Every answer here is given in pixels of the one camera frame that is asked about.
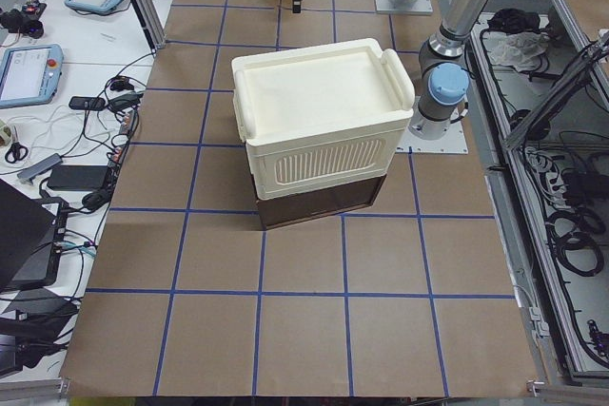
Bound white power strip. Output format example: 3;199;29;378
525;146;568;209

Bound black power brick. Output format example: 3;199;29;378
47;164;108;191

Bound grey usb hub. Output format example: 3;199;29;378
17;153;63;184

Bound coiled black cables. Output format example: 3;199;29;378
544;208;606;279

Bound white crumpled cloth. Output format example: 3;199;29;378
489;31;549;72

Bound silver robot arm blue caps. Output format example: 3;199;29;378
409;0;488;141

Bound black cloth bundle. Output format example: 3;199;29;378
487;9;540;34

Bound dark brown base box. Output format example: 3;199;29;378
254;175;386;230

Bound black laptop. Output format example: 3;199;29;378
1;182;68;292

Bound lower blue teach pendant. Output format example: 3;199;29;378
1;44;64;109

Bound black phone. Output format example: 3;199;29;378
69;96;106;111

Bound black scissors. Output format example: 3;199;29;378
5;141;29;164

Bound cream plastic drawer cabinet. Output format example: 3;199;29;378
231;38;415;200

